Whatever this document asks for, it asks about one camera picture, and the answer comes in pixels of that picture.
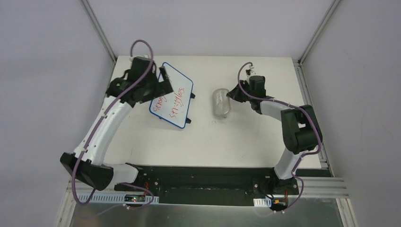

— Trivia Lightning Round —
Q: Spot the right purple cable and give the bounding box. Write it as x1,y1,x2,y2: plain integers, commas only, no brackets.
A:
237,62,323,217

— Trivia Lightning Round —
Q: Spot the right side aluminium rail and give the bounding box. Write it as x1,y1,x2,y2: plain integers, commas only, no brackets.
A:
293,59,335,178

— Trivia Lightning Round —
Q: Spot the left white cable duct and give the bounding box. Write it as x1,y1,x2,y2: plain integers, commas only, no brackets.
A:
89,192,159,205

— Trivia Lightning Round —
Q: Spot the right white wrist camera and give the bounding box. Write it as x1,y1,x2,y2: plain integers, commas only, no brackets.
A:
245,65,256,77

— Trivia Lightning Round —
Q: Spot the front aluminium frame rail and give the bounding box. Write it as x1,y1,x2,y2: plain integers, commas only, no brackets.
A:
66,176,349,199

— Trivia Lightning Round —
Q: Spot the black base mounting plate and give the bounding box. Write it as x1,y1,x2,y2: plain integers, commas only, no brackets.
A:
132,166,301,206

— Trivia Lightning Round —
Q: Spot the white cable duct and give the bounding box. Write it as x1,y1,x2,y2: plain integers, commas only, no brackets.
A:
89,192,159,205
253,197,272,208

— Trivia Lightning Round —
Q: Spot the blue-framed small whiteboard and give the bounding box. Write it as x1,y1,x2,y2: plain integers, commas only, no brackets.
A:
149,62,193,129

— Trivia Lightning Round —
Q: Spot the right white cable duct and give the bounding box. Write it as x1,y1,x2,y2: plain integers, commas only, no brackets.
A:
253,197,272,208

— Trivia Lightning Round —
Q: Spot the left aluminium frame post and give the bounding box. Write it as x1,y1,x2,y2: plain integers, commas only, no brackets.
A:
79,0,117,64

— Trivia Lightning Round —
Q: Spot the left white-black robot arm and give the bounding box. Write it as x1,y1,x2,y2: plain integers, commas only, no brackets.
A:
60,57,173,191

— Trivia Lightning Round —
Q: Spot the aluminium frame post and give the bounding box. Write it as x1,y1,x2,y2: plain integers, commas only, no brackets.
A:
79,0,117,64
297,0,342,66

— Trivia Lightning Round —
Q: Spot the right aluminium frame post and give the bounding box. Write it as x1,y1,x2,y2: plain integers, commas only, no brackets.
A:
297,0,342,66

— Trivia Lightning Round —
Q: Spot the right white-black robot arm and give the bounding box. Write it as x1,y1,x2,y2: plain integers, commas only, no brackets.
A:
227,76,323,194

